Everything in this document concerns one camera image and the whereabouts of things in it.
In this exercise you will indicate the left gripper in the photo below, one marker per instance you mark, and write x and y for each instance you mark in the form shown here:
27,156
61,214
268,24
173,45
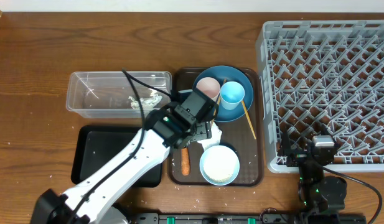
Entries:
207,126

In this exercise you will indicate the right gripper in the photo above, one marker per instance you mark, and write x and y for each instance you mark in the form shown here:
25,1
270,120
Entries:
297,155

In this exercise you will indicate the white napkin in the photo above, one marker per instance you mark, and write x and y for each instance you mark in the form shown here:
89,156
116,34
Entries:
214,140

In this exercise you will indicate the orange carrot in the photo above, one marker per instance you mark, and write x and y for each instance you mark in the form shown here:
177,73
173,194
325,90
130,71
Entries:
185,162

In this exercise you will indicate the white rice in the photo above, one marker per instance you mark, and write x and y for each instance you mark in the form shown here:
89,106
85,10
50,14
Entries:
219,163

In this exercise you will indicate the light blue bowl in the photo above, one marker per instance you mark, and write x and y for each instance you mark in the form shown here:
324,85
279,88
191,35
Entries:
219,164

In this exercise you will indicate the wooden chopstick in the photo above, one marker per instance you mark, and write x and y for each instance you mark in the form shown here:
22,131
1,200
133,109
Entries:
248,119
219,99

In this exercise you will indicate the green white wrapper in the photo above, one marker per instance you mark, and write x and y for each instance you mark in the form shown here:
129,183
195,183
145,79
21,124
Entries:
147,103

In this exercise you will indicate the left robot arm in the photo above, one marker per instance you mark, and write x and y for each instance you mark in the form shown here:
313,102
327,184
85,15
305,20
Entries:
171,127

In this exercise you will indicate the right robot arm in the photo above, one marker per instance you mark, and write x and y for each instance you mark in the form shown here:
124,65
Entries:
323,196

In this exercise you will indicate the grey plastic dishwasher rack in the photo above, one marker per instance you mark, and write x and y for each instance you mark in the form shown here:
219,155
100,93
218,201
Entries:
324,74

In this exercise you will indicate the brown serving tray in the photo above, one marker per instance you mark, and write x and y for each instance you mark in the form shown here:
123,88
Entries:
236,134

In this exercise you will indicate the pink cup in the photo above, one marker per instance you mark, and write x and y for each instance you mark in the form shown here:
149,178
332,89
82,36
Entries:
210,87

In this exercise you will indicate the light blue cup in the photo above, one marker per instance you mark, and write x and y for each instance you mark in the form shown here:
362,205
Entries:
231,94

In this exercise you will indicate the dark blue plate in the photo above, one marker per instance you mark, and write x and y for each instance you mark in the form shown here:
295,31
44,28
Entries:
232,74

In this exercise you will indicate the black plastic tray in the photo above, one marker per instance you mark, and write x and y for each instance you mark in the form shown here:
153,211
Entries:
96,145

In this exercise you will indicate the clear plastic bin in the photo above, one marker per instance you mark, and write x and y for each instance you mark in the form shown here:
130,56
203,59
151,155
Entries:
98,95

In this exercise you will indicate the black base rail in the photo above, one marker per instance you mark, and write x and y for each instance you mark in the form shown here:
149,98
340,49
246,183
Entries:
266,218

